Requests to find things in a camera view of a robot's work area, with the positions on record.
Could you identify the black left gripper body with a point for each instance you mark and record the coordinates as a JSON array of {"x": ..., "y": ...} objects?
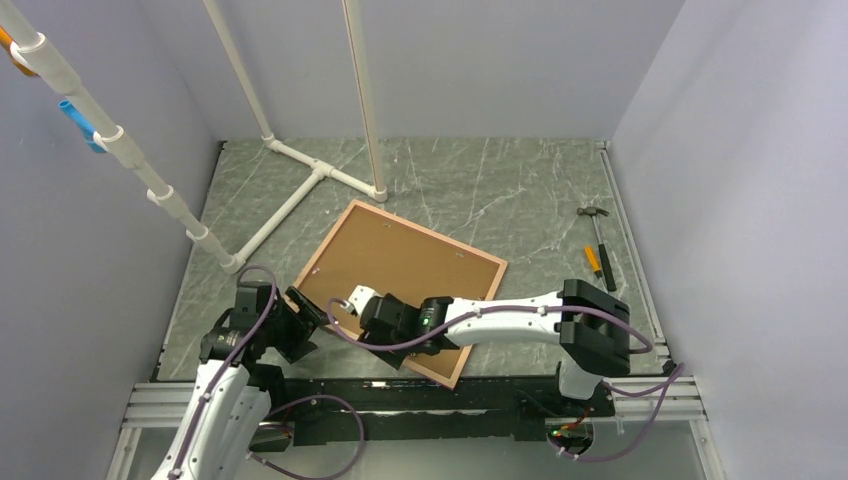
[{"x": 286, "y": 331}]

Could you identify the orange pipe peg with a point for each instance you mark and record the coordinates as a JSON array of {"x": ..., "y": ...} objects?
[{"x": 7, "y": 42}]

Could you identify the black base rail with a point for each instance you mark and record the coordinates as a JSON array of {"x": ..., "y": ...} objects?
[{"x": 523, "y": 408}]

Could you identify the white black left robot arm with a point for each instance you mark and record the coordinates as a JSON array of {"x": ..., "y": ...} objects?
[{"x": 233, "y": 390}]

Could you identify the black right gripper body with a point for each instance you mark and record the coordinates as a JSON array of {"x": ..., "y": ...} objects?
[{"x": 395, "y": 355}]

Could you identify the white pvc pipe stand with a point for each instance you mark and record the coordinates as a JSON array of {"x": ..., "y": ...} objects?
[{"x": 104, "y": 58}]

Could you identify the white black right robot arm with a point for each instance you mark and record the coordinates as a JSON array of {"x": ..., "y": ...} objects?
[{"x": 590, "y": 325}]

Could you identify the aluminium side rail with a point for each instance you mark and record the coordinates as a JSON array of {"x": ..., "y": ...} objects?
[{"x": 629, "y": 274}]

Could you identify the black handled claw hammer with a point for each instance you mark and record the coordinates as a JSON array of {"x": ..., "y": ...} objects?
[{"x": 595, "y": 213}]

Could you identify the blue pipe peg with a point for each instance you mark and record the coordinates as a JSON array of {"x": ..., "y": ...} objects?
[{"x": 85, "y": 127}]

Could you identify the pink wooden picture frame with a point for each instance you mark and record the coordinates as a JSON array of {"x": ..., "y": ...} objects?
[{"x": 371, "y": 247}]

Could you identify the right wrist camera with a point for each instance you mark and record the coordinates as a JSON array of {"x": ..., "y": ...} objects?
[{"x": 358, "y": 300}]

